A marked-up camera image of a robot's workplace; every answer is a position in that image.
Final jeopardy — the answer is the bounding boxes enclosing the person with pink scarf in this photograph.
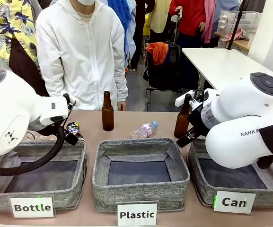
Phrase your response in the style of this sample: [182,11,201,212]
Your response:
[202,0,240,49]

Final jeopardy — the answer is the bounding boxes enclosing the black pole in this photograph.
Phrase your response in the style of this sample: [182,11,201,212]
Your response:
[228,0,248,50]

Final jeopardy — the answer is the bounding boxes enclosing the crushed blue soda can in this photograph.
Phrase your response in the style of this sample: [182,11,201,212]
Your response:
[66,121,86,143]

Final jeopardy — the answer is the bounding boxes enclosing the black bag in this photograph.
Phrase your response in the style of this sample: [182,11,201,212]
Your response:
[142,61,182,91]

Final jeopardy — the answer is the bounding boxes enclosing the person in red shirt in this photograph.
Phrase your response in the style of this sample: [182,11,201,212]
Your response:
[169,0,207,90]

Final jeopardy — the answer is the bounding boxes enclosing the clear plastic storage boxes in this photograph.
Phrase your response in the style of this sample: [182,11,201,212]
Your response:
[216,10,263,40]

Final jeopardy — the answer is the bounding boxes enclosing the grey fabric basket can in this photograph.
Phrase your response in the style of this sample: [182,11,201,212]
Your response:
[187,138,273,209]

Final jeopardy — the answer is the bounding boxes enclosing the grey fabric basket bottle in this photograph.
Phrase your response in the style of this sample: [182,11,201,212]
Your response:
[0,139,88,213]

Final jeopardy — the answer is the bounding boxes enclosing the white table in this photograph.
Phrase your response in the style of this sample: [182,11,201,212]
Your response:
[181,48,273,104]

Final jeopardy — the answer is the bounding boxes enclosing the white sign reading Plastic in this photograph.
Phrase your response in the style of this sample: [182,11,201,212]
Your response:
[116,201,159,227]

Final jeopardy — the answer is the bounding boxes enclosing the black office chair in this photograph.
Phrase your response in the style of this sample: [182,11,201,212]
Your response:
[143,42,184,112]

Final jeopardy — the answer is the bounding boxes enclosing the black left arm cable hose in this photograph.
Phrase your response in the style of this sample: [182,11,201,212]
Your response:
[0,126,66,176]

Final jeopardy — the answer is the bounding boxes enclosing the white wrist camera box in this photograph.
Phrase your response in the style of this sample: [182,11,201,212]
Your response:
[175,90,195,107]

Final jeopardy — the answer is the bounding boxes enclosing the pink cloth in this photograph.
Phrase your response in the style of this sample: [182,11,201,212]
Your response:
[220,28,249,42]

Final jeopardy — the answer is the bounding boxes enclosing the small plastic bottle pink label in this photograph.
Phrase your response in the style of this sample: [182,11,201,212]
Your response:
[129,121,159,139]

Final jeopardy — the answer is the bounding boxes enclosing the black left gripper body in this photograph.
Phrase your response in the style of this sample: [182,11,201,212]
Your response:
[28,122,68,137]

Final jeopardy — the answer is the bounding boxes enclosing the white sign reading Bottle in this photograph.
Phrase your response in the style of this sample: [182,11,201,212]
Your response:
[9,195,56,218]

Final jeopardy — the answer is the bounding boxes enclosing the person in yellow floral shirt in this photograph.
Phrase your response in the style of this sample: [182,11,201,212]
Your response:
[0,0,50,97]

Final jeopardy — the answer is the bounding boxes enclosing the orange cloth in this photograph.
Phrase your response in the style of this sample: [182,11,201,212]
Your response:
[145,42,169,66]

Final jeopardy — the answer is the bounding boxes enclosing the person in cream top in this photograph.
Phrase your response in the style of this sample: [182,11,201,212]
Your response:
[148,0,174,44]

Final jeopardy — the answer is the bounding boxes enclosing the person's right forearm white sleeve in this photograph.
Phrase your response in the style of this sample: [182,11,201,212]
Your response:
[41,59,67,97]

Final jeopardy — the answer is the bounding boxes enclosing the grey fabric basket plastic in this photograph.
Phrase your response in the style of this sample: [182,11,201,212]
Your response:
[92,137,191,212]

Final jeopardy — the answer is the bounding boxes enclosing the brown glass bottle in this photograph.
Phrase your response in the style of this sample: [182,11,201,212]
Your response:
[101,90,115,132]
[174,94,192,140]

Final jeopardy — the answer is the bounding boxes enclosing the person's left forearm white sleeve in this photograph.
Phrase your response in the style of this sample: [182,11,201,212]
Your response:
[112,63,129,104]

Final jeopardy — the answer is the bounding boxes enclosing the person with blue scarf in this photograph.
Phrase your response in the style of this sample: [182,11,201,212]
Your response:
[107,0,137,71]

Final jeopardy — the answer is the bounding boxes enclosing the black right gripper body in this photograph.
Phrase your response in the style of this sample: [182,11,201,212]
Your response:
[187,103,213,137]

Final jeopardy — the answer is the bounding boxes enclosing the white sign reading Can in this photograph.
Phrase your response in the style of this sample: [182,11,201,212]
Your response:
[212,190,256,215]

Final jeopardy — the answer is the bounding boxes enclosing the person in white hoodie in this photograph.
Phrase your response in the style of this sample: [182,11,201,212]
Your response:
[35,0,129,111]

